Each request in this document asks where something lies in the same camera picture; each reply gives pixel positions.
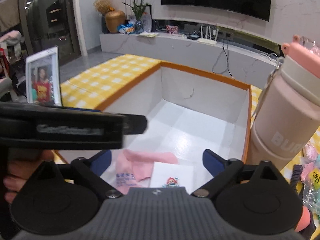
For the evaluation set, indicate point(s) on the white printed cloth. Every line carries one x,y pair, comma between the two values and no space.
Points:
171,176

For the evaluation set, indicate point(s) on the beige pink-lidded water bottle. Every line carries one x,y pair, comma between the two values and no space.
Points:
287,113

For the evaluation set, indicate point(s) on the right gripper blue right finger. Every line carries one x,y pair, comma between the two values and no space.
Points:
223,171

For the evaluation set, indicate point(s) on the snack packets on console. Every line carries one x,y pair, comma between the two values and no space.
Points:
128,28

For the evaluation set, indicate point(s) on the green plant in glass vase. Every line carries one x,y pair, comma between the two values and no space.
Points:
138,8

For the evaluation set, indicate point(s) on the person's left hand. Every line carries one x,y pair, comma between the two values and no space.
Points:
20,172

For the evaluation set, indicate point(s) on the pink cloth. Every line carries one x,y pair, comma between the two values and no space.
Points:
133,167

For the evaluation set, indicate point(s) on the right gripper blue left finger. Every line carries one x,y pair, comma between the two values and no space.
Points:
102,161

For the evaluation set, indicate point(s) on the white marble tv console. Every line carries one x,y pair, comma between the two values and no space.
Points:
222,58

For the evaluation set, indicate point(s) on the golden vase with dried flowers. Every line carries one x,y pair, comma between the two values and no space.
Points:
113,18

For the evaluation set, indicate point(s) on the orange-rimmed white storage box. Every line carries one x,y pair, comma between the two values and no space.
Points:
188,111

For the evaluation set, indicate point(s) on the white-framed photo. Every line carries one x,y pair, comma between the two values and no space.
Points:
42,78

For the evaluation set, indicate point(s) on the white wifi router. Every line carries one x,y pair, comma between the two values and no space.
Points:
208,34

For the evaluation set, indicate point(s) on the pile of packaged soft toys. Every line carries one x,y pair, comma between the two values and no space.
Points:
305,178

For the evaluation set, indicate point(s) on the coral pink soft object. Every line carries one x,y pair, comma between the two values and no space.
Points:
305,220

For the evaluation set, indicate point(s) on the yellow checked tablecloth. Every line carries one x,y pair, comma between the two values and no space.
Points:
188,110

